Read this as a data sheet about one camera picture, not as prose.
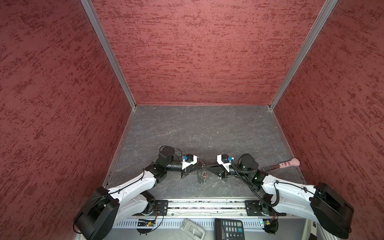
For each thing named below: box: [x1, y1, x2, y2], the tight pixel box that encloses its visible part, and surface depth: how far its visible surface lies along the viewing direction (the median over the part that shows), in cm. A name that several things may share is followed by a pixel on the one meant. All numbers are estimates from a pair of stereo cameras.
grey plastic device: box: [180, 218, 206, 240], surface depth 67 cm
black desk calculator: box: [214, 218, 245, 240], surface depth 68 cm
